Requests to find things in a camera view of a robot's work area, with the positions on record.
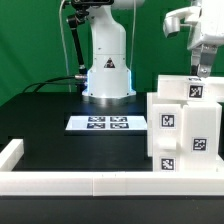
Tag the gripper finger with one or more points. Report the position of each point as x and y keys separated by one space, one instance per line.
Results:
x=195 y=59
x=206 y=59

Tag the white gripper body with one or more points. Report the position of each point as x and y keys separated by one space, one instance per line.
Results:
x=209 y=27

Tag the white cabinet top block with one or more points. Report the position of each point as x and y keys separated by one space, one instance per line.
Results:
x=186 y=88

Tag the white cabinet body box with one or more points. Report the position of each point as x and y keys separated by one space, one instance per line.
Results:
x=199 y=140

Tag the white door panel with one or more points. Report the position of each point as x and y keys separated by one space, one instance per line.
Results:
x=164 y=119

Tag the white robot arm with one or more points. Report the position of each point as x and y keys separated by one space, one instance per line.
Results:
x=109 y=78

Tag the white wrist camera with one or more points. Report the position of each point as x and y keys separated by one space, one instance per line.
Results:
x=176 y=18

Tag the white marker base plate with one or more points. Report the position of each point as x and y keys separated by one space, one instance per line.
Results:
x=108 y=123

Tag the white U-shaped fence frame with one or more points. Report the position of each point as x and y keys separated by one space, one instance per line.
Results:
x=13 y=182

